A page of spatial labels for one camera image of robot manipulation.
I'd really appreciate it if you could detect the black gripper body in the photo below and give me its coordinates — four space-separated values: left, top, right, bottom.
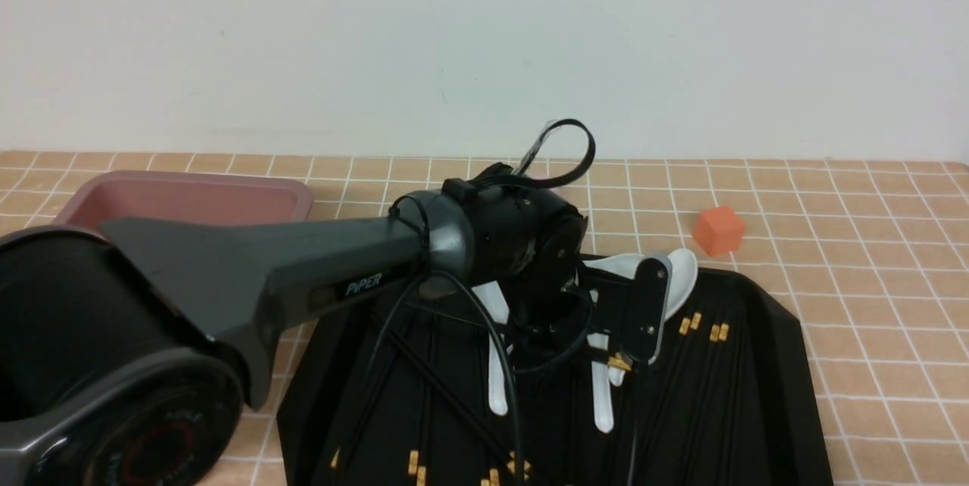
443 163 597 347

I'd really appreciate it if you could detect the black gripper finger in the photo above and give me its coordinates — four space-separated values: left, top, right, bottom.
619 256 672 364

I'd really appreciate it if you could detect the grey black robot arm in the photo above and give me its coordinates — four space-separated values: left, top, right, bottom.
2 164 676 485

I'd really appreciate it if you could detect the white spoon far right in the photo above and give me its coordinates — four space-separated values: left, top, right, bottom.
574 248 699 393

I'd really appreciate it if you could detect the white spoon left vertical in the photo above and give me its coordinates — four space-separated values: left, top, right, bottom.
473 282 509 416

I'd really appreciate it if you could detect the white spoon vertical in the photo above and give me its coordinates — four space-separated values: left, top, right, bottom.
586 289 615 434
473 282 509 416

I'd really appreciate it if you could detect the orange cube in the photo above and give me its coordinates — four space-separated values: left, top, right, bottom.
692 204 746 256

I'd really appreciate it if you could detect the white spoon centre vertical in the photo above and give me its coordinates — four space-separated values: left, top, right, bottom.
586 289 615 434

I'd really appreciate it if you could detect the black plastic tray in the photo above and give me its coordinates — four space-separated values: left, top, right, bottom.
276 266 833 485

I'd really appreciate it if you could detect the black chopstick crossing left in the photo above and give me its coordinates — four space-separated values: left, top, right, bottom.
387 328 528 485

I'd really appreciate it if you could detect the black chopstick bottom centre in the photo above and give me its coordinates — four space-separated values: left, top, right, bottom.
480 391 501 485

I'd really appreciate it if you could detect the black chopstick vertical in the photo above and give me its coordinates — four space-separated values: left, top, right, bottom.
413 313 438 485
415 316 441 485

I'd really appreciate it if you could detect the black chopstick leaning left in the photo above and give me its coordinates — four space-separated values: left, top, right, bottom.
330 313 398 476

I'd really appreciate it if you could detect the pink plastic bin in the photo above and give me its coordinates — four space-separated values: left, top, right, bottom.
52 171 313 231

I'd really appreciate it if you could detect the black cable loop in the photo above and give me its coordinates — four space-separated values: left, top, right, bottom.
513 119 597 190

